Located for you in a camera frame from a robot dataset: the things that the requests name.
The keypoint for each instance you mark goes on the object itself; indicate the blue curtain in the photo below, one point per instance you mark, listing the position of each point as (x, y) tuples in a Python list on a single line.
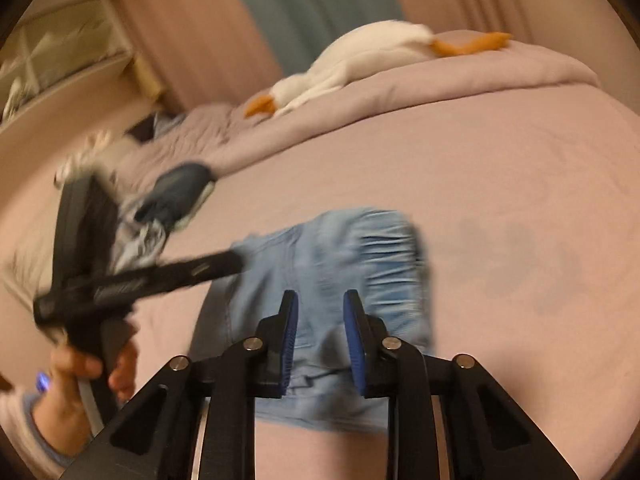
[(310, 5)]

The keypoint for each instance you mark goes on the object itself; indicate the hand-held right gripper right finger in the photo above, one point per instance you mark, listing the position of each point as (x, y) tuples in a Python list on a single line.
[(357, 345)]

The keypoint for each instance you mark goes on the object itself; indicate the pink quilt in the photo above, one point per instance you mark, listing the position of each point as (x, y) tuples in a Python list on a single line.
[(450, 80)]

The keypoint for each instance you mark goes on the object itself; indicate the dark crumpled clothing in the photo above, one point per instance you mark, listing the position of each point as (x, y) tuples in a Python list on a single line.
[(141, 129)]

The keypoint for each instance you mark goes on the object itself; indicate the light blue denim pants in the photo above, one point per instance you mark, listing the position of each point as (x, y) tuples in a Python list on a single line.
[(325, 260)]

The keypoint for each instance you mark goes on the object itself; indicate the white shelf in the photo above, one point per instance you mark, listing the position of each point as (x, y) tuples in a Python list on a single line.
[(60, 50)]

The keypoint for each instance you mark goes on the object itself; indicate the white goose plush toy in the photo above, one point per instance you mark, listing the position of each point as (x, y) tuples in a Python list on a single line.
[(360, 55)]

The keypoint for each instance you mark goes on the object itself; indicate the person's left hand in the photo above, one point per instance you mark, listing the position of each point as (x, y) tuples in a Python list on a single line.
[(70, 400)]

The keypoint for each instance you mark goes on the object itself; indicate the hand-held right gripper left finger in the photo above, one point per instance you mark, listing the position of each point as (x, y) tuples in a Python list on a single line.
[(287, 345)]

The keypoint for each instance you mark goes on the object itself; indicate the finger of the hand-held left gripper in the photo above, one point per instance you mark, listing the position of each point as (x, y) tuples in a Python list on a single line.
[(185, 270), (87, 230)]

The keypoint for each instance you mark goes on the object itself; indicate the dark folded clothes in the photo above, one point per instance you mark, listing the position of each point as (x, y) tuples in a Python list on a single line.
[(175, 185)]

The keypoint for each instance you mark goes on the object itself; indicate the person's left forearm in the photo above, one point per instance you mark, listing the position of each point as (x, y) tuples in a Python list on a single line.
[(20, 435)]

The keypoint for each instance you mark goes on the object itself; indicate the pink bed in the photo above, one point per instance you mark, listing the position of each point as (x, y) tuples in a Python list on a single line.
[(500, 185)]

